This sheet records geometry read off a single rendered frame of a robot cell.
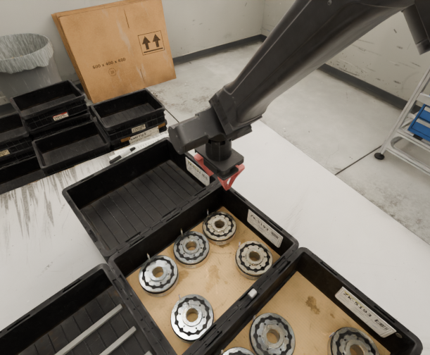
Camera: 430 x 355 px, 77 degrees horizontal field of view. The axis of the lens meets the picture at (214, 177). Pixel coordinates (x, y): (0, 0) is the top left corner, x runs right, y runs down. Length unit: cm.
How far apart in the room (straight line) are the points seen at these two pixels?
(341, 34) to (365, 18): 2
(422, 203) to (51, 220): 232
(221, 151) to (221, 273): 37
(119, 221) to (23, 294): 36
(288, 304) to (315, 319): 7
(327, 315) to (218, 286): 28
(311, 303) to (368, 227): 46
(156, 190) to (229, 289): 42
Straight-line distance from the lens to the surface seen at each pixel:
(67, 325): 83
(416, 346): 75
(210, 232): 81
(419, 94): 235
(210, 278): 78
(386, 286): 106
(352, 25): 21
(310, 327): 78
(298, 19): 24
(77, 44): 313
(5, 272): 115
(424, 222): 235
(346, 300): 77
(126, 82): 326
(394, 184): 249
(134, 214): 92
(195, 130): 48
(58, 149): 206
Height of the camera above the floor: 155
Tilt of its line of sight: 47 degrees down
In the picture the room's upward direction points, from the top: straight up
